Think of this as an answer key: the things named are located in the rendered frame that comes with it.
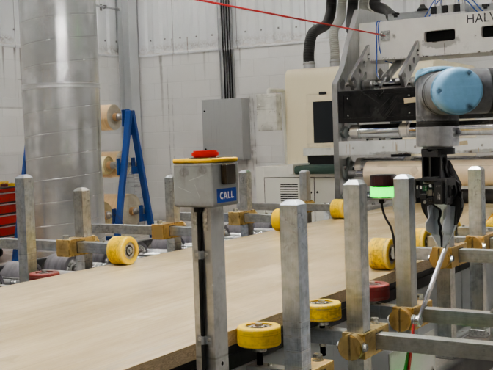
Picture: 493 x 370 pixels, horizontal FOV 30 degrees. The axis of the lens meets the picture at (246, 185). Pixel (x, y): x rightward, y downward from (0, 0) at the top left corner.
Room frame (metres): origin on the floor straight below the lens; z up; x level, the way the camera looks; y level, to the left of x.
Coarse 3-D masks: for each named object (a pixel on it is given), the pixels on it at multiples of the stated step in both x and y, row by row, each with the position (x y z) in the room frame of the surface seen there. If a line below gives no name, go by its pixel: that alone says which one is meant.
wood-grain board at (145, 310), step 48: (240, 240) 3.10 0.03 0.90; (336, 240) 3.00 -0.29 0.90; (0, 288) 2.23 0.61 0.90; (48, 288) 2.21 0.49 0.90; (96, 288) 2.18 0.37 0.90; (144, 288) 2.16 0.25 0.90; (192, 288) 2.14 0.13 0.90; (240, 288) 2.11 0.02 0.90; (336, 288) 2.07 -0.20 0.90; (0, 336) 1.66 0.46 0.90; (48, 336) 1.65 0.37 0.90; (96, 336) 1.64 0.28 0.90; (144, 336) 1.62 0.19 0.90; (192, 336) 1.61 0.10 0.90
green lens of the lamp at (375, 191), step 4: (372, 188) 2.01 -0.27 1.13; (376, 188) 2.00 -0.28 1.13; (380, 188) 1.99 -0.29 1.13; (384, 188) 1.99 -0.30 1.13; (388, 188) 1.99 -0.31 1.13; (392, 188) 1.99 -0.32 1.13; (372, 192) 2.01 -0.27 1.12; (376, 192) 2.00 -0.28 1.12; (380, 192) 1.99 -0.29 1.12; (384, 192) 1.99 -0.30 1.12; (388, 192) 1.99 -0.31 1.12; (392, 192) 1.99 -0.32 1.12; (372, 196) 2.01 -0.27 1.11; (376, 196) 2.00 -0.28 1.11; (380, 196) 1.99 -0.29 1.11; (384, 196) 1.99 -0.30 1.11; (388, 196) 1.99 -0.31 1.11; (392, 196) 1.99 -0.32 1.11
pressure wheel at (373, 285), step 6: (372, 282) 2.07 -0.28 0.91; (378, 282) 2.10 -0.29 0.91; (384, 282) 2.09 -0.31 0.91; (372, 288) 2.04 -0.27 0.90; (378, 288) 2.04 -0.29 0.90; (384, 288) 2.05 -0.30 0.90; (372, 294) 2.04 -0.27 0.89; (378, 294) 2.04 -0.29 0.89; (384, 294) 2.05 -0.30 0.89; (372, 300) 2.04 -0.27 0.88; (378, 300) 2.04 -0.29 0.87
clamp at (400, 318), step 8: (392, 312) 1.96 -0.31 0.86; (400, 312) 1.95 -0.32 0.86; (408, 312) 1.95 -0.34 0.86; (416, 312) 1.97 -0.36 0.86; (392, 320) 1.96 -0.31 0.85; (400, 320) 1.95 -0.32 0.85; (408, 320) 1.94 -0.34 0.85; (392, 328) 1.98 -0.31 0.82; (400, 328) 1.95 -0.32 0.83; (408, 328) 1.95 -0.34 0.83; (416, 328) 1.97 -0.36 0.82
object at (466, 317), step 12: (372, 312) 2.06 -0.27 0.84; (384, 312) 2.05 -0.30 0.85; (432, 312) 1.99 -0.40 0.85; (444, 312) 1.97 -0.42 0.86; (456, 312) 1.96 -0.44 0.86; (468, 312) 1.95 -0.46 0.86; (480, 312) 1.94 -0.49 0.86; (456, 324) 1.96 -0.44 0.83; (468, 324) 1.95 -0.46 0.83; (480, 324) 1.93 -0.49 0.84; (492, 324) 1.92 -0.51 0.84
